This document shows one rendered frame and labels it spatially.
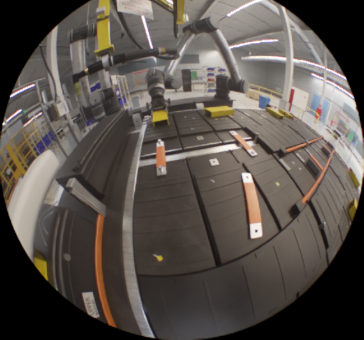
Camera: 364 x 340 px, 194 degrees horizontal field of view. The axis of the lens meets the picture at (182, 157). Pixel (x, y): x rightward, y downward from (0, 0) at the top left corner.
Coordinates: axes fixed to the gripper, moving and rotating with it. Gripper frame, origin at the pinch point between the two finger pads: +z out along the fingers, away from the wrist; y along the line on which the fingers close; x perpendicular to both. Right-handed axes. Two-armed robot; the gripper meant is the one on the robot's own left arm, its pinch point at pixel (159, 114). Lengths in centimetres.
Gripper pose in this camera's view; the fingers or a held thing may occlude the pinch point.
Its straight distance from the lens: 58.2
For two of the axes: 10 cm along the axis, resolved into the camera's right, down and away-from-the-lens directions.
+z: 2.1, 9.7, -1.3
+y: 9.8, -1.9, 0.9
